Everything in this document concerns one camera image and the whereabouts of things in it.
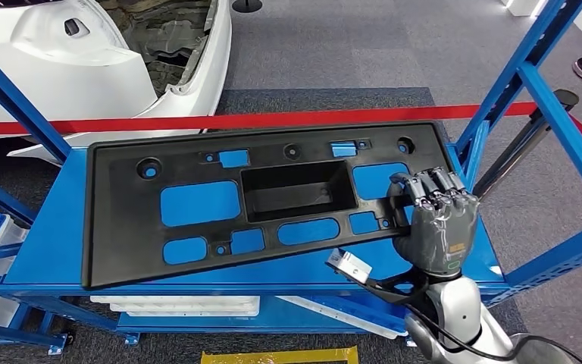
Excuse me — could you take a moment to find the blue metal shelf rack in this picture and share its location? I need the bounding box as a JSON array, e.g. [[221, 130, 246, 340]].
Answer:
[[0, 0, 582, 347], [0, 168, 68, 355]]

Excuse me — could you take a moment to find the black round stanchion base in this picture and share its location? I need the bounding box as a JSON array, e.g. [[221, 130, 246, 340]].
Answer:
[[232, 0, 264, 14]]

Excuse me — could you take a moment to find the black plastic panel with cutouts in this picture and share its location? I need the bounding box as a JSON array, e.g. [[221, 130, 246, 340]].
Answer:
[[80, 120, 455, 291]]

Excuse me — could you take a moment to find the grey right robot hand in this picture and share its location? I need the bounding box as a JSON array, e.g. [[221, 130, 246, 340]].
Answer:
[[387, 167, 480, 280]]

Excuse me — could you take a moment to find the white box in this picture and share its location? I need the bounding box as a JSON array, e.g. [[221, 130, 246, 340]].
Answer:
[[502, 0, 548, 17]]

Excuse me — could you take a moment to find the white car body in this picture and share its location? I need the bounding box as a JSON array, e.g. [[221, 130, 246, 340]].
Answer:
[[0, 0, 233, 165]]

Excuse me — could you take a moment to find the stanchion post with black cap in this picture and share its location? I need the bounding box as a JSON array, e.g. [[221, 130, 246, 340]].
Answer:
[[473, 89, 580, 199]]

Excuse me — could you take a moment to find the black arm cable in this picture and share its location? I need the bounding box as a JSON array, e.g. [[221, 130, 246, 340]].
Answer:
[[406, 301, 582, 364]]

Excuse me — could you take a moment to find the red barrier belt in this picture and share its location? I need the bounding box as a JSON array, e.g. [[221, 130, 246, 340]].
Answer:
[[0, 101, 538, 137]]

